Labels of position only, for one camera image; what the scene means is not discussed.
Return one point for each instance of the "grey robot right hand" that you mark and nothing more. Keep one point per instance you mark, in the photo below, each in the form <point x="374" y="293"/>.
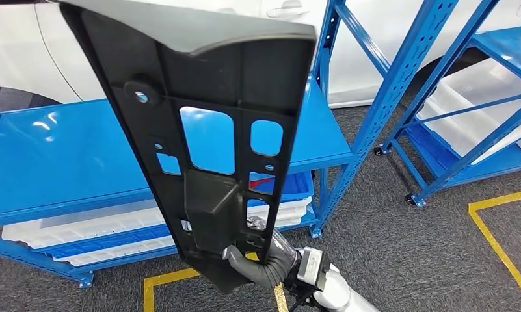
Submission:
<point x="269" y="271"/>

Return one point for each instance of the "black plastic car panel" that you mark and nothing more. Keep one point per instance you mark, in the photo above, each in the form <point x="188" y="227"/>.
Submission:
<point x="208" y="64"/>

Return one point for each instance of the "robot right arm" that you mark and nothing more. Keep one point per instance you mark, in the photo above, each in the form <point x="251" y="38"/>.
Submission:
<point x="342" y="295"/>

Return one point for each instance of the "blue steel shelf rack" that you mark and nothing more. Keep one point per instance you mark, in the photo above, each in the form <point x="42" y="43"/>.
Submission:
<point x="70" y="150"/>
<point x="441" y="64"/>

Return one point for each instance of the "red object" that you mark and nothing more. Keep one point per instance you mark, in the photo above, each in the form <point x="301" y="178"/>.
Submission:
<point x="258" y="183"/>

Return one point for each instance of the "yellow floor tape square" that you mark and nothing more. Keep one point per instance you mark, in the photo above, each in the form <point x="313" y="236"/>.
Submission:
<point x="174" y="277"/>

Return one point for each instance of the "white car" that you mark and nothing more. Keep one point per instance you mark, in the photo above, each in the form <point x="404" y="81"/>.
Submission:
<point x="372" y="43"/>

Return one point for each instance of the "large white plastic bin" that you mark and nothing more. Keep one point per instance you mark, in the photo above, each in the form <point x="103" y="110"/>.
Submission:
<point x="471" y="103"/>

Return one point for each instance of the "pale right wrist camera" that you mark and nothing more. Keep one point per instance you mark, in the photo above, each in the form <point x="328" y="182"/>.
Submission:
<point x="312" y="267"/>

